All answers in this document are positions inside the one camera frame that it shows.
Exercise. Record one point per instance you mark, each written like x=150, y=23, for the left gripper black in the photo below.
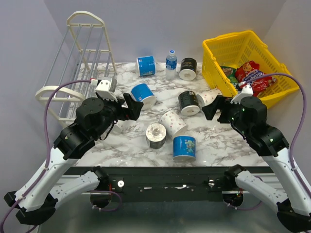
x=133, y=109

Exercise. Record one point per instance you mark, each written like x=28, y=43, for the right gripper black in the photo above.
x=221, y=102

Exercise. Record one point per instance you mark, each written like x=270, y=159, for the black roll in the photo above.
x=188, y=103
x=188, y=69
x=155, y=135

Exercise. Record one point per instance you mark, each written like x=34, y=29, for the blue sea monsters roll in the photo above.
x=184, y=148

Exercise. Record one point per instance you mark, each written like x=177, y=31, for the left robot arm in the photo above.
x=39, y=198

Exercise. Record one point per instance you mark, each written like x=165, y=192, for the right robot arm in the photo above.
x=248, y=118

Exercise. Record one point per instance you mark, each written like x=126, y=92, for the floral roll near shelf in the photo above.
x=118, y=128

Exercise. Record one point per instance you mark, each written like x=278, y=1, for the white metal shelf rack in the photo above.
x=84, y=53

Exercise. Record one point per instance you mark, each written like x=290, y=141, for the floral roll near basket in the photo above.
x=207, y=97

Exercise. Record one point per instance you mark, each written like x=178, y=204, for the green snack bag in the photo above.
x=230, y=74

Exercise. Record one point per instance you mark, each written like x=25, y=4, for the floral roll in centre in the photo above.
x=173, y=123

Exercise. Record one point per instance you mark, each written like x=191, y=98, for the red snack bag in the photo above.
x=251, y=70

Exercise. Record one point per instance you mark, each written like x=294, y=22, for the clear water bottle blue label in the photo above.
x=171, y=64

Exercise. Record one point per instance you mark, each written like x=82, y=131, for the yellow plastic shopping basket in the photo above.
x=233, y=50

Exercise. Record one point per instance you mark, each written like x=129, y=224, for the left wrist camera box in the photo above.
x=105, y=88

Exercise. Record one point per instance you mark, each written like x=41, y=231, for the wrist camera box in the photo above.
x=105, y=88
x=246, y=91

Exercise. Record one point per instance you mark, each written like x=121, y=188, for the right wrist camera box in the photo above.
x=246, y=91

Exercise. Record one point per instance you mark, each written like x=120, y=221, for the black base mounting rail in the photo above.
x=170, y=184

